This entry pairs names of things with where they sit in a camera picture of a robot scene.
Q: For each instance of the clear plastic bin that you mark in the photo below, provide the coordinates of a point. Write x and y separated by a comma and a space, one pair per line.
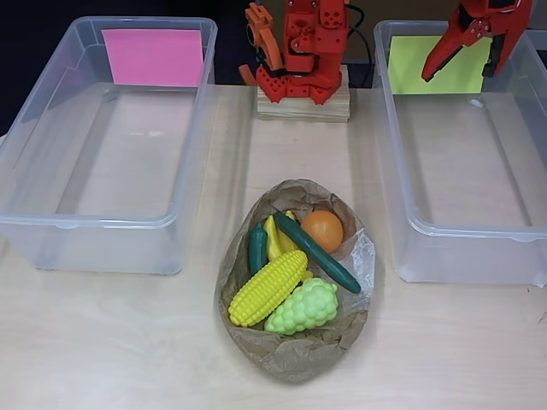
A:
85, 247
470, 256

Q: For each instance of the crumpled brown paper bag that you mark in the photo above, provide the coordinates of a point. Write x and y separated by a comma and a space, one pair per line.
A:
295, 354

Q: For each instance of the yellow toy corn cob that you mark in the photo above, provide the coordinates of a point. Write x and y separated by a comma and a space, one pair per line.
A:
265, 290

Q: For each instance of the yellow sticky note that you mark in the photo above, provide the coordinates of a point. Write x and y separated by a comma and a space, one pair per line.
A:
406, 64

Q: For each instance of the short green toy pepper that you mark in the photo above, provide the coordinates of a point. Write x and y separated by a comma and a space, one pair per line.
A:
257, 252

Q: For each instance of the red robot arm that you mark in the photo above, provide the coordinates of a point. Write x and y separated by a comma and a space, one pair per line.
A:
329, 51

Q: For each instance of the pink sticky note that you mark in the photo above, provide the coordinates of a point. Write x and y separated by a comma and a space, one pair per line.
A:
154, 57

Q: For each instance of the yellow toy banana bunch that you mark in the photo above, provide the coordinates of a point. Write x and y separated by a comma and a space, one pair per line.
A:
275, 245

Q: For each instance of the wooden base block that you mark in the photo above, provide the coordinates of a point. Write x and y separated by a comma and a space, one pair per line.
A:
303, 113

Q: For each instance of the long green toy cucumber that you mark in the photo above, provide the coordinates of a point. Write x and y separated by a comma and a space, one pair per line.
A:
316, 252

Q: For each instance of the orange printed part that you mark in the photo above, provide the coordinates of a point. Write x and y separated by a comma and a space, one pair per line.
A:
260, 38

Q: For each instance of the toy orange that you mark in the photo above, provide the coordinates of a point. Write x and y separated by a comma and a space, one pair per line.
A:
322, 230

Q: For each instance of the light green toy grapes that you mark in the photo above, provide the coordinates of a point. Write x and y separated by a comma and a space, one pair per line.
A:
303, 307

